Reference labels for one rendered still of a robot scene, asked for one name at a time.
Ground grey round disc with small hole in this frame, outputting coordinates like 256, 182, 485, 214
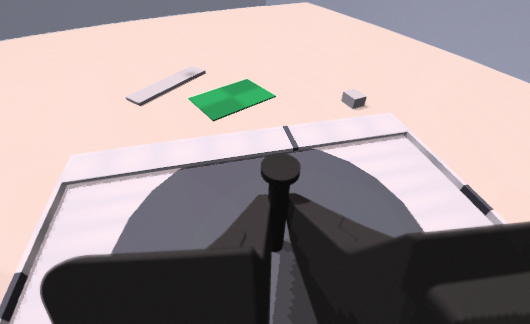
111, 148, 425, 324

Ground black steel clevis pin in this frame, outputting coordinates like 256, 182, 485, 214
261, 153, 301, 252

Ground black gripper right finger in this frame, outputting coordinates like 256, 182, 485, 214
286, 193, 530, 324

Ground white flat bar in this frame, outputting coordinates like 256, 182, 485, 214
125, 65, 206, 106

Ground green flat rectangular pad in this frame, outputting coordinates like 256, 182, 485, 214
188, 79, 276, 121

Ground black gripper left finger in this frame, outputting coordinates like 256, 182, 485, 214
40, 194, 272, 324

